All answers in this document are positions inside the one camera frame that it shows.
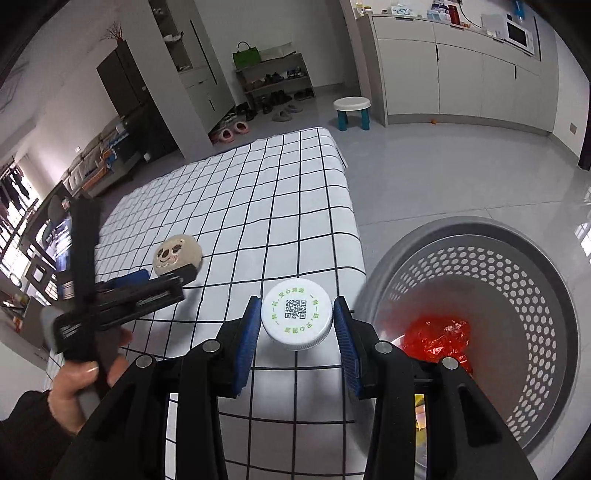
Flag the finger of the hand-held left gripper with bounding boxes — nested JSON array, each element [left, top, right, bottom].
[[95, 270, 151, 297], [95, 264, 199, 332]]

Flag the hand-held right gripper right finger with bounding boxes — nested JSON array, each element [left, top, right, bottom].
[[333, 296, 539, 480]]

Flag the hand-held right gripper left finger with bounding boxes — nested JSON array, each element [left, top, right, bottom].
[[53, 295, 263, 480]]

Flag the white bottle cap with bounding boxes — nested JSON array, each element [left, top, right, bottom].
[[261, 279, 334, 350]]

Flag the grey perforated laundry basket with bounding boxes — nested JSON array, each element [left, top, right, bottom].
[[353, 216, 580, 480]]

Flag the person's left forearm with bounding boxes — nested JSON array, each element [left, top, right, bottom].
[[0, 390, 81, 480]]

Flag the person's left hand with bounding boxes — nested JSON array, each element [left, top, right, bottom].
[[48, 328, 133, 435]]

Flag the beige plush sloth toy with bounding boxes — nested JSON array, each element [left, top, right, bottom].
[[152, 234, 203, 278]]

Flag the dark dining chair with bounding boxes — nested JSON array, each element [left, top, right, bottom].
[[44, 194, 75, 241]]

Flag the red crumpled plastic bag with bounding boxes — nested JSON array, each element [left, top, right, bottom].
[[399, 316, 474, 374]]

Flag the grey sofa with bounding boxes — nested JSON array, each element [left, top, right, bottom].
[[62, 117, 139, 199]]

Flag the white black checkered tablecloth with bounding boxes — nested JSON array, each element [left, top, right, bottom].
[[46, 127, 368, 480]]

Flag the dark wooden cabinet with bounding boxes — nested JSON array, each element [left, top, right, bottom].
[[97, 41, 178, 160]]

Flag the tall light grey cabinet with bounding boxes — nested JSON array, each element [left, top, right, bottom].
[[148, 0, 236, 160]]

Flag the row of dark shoes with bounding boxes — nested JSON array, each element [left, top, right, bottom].
[[245, 67, 312, 114]]

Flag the white stool with teal legs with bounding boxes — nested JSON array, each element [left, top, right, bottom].
[[333, 96, 372, 132]]

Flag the green handbag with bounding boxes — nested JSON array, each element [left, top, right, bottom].
[[232, 41, 262, 69]]

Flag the grey shoe rack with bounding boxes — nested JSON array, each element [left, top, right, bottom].
[[235, 53, 315, 104]]

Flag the grey kitchen cabinets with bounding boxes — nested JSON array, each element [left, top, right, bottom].
[[367, 11, 559, 134]]

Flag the white box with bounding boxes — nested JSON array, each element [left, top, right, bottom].
[[481, 13, 509, 40]]

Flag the white microwave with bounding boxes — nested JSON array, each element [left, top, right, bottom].
[[505, 18, 541, 54]]

